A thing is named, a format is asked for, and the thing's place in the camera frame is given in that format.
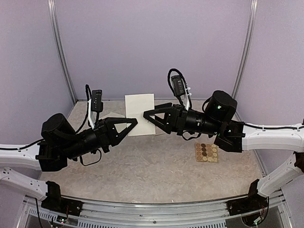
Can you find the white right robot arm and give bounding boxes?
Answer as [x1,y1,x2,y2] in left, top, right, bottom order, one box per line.
[143,90,304,211]

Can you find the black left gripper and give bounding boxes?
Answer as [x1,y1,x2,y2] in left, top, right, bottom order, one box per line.
[62,117,138,160]

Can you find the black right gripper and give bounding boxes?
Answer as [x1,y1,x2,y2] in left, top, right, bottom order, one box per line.
[143,102,221,136]

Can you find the cream paper envelope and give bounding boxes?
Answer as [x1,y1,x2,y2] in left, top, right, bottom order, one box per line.
[102,112,125,119]

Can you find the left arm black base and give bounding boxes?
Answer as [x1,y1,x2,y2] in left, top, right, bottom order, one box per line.
[41,181,83,217]

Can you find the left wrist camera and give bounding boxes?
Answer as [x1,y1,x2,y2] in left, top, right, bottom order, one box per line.
[88,90,104,129]

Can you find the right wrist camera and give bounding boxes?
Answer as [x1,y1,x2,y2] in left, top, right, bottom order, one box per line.
[170,75,192,110]

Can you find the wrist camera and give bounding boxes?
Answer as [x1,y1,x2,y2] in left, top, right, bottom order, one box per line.
[170,75,192,110]
[88,90,104,129]

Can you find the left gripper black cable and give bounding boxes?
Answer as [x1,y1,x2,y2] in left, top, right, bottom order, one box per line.
[79,84,103,167]

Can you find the brown sticker sheet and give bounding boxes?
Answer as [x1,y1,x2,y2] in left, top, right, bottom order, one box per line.
[195,142,219,162]

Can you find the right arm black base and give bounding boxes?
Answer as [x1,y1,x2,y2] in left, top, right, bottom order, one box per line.
[226,179,268,216]

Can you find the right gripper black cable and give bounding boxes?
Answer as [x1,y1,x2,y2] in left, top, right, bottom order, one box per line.
[167,68,190,95]

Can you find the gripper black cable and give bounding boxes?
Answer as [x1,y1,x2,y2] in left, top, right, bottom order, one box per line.
[79,84,103,167]
[167,68,190,95]

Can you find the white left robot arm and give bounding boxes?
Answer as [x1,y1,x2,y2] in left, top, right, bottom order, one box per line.
[0,113,138,211]

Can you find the left aluminium frame post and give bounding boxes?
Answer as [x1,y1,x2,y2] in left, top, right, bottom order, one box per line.
[47,0,77,105]

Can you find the aluminium frame post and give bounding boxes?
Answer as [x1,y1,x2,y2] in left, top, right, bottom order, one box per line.
[232,0,258,99]
[47,0,77,105]

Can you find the right aluminium frame post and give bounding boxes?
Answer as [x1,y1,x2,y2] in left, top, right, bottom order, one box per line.
[232,0,258,99]

